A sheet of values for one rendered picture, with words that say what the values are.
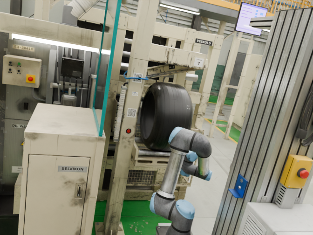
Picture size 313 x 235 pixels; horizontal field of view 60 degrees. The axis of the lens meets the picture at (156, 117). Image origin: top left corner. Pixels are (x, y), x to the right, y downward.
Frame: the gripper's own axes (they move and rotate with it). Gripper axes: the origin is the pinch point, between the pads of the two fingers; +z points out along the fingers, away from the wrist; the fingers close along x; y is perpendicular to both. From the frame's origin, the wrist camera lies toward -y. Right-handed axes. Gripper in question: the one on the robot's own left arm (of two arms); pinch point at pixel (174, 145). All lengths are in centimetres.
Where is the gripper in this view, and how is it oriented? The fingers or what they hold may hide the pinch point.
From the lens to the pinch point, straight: 220.5
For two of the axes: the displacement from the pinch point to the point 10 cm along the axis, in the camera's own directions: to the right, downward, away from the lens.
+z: -3.0, -1.9, 9.3
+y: 1.5, -9.8, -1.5
